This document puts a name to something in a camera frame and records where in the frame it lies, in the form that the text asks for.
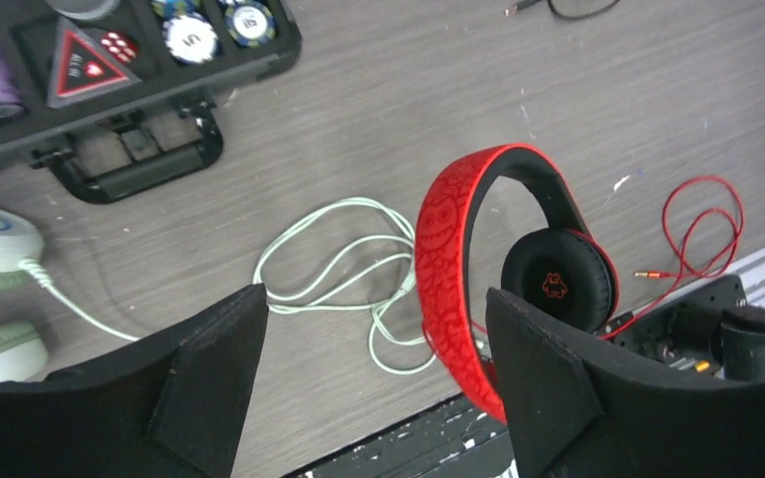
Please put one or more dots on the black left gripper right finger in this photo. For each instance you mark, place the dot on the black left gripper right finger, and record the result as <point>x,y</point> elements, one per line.
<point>577,406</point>

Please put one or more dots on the red triangular dealer button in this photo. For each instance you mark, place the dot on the red triangular dealer button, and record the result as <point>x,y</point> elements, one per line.
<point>83,69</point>

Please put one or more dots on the white poker chip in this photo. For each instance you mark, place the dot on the white poker chip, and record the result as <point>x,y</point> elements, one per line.
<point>190,39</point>

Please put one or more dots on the red headphones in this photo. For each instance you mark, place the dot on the red headphones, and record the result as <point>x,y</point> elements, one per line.
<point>561,268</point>

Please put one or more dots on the red dice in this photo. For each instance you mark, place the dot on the red dice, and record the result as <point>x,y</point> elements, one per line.
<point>122,47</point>

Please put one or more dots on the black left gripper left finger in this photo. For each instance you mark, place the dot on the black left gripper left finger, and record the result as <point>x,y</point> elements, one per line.
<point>172,404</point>

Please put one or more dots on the blue yellow poker chip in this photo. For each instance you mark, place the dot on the blue yellow poker chip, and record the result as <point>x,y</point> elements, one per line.
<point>250,23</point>

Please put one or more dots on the black poker chip case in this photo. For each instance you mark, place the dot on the black poker chip case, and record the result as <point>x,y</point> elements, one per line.
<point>115,98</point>

